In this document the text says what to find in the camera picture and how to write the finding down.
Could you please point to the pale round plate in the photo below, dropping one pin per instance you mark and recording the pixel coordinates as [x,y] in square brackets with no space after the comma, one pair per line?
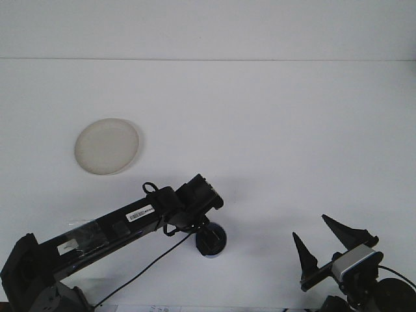
[107,146]

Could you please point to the pale blue cup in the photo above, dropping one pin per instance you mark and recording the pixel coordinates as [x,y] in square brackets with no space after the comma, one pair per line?
[217,225]

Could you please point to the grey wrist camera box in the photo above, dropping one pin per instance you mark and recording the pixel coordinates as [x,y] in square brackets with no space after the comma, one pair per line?
[356,260]

